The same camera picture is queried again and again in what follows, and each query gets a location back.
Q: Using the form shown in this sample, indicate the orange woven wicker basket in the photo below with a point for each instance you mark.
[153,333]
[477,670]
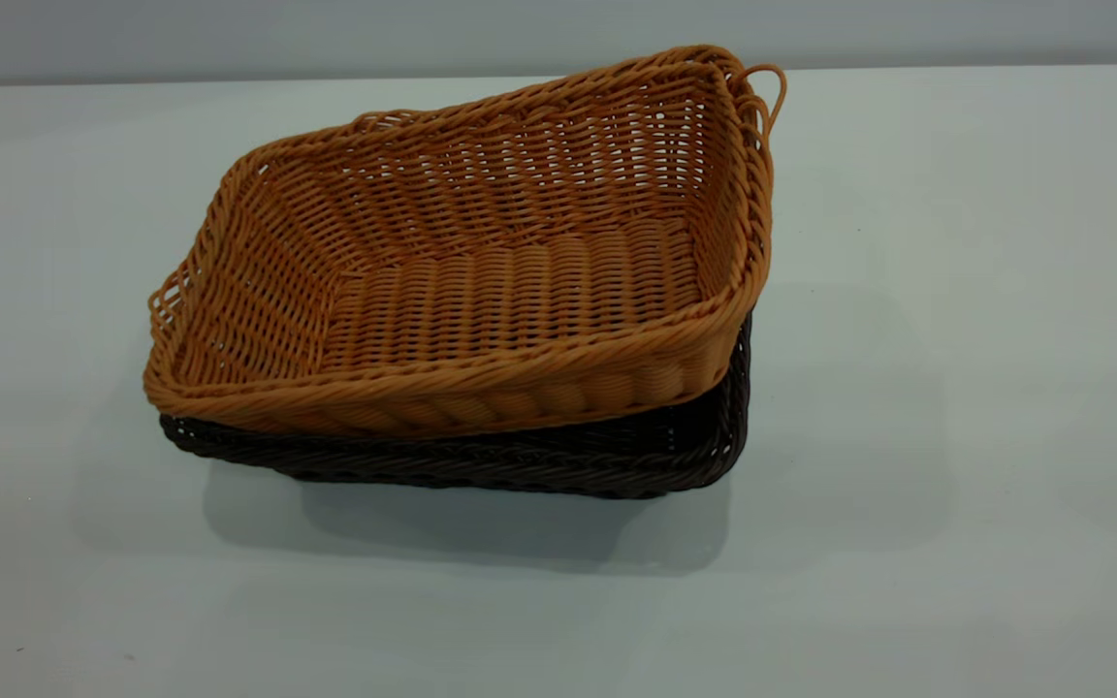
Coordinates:
[520,291]

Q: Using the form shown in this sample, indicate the black woven wicker basket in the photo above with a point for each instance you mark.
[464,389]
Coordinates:
[568,465]

